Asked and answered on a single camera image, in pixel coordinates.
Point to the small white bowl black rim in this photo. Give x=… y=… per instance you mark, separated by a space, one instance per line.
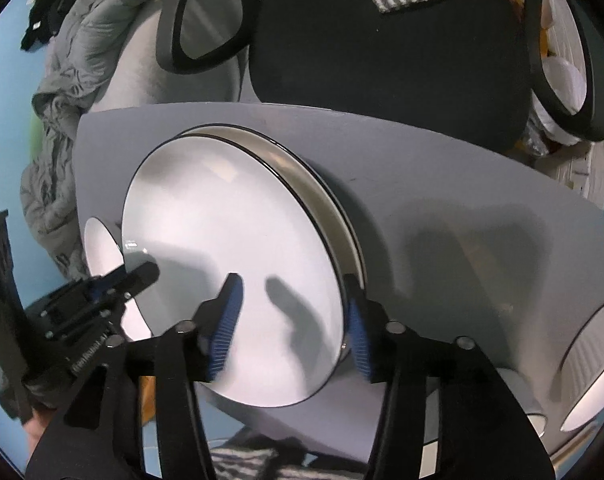
x=528 y=396

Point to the grey duvet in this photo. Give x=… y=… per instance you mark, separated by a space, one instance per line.
x=66 y=110

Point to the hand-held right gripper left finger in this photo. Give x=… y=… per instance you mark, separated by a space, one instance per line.
x=227 y=320

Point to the black office chair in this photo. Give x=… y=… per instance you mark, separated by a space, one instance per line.
x=382 y=70

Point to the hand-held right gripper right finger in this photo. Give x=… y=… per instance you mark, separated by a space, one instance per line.
x=358 y=340

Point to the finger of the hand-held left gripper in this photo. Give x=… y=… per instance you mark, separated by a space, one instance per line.
x=106 y=284
x=141 y=277

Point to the person's left forearm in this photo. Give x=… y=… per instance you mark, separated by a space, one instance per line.
x=35 y=432

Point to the black clothes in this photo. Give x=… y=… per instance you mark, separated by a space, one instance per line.
x=46 y=15

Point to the striped clothing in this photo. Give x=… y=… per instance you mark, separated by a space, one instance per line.
x=242 y=455

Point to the black chair armrest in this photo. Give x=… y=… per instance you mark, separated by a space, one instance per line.
x=169 y=45
x=537 y=50

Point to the small white plate black rim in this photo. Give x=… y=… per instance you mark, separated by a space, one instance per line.
x=101 y=250

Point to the white textured panel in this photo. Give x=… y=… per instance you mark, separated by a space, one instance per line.
x=589 y=175

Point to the cream plate black rim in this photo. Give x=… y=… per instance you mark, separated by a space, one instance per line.
x=334 y=225

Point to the large white plate black rim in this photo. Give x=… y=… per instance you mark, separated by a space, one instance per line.
x=221 y=210

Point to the large white bowl black rim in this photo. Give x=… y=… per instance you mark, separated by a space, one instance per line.
x=597 y=355

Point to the light grey bedding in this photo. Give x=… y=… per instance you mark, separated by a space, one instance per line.
x=136 y=75

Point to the white plastic bag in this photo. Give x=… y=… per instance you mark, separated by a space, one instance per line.
x=564 y=80

